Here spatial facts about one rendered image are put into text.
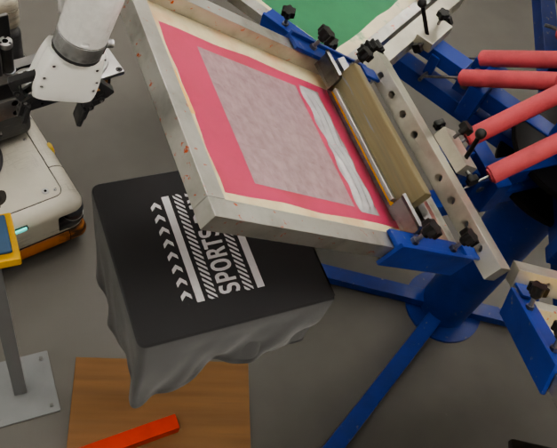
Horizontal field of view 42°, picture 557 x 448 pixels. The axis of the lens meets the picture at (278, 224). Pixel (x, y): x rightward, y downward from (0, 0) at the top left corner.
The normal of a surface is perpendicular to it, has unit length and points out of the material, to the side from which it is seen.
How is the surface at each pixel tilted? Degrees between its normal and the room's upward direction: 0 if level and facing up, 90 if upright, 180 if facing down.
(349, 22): 0
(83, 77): 92
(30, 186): 0
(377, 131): 56
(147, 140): 0
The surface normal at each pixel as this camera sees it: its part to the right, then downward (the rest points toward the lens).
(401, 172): -0.65, -0.14
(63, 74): 0.26, 0.82
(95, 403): 0.21, -0.54
